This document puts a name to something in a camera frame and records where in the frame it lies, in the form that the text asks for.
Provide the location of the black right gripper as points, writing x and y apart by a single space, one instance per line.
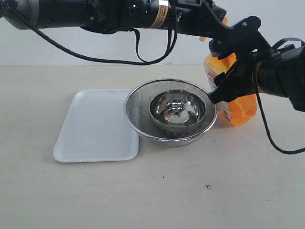
243 76

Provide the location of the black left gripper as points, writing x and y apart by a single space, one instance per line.
201 18

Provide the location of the orange pump soap bottle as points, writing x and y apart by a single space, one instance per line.
238 111

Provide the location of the small stainless steel bowl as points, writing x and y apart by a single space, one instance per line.
177 109

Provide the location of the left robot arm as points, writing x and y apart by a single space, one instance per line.
98 16

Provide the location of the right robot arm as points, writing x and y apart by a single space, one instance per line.
280 75

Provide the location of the steel mesh colander basin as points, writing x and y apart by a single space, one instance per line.
136 112

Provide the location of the white rectangular plastic tray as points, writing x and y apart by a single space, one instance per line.
95 129

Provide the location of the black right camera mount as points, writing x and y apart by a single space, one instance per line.
242 38

